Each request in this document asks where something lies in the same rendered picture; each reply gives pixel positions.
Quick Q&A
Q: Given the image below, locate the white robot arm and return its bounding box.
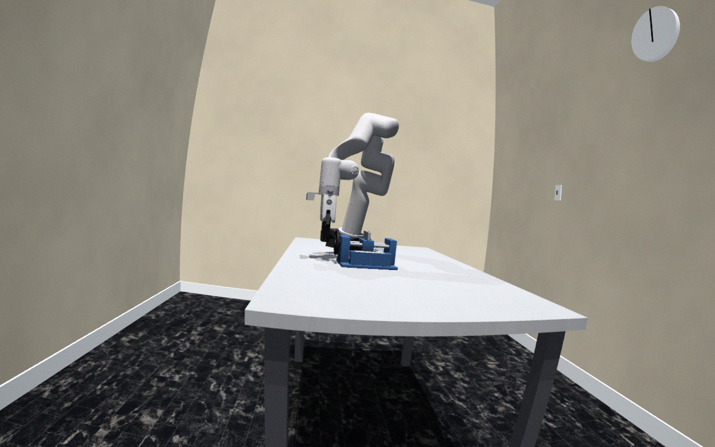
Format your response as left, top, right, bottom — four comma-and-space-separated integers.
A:
306, 113, 399, 238

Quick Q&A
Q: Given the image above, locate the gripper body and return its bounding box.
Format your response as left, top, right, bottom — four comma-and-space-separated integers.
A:
320, 193, 339, 223

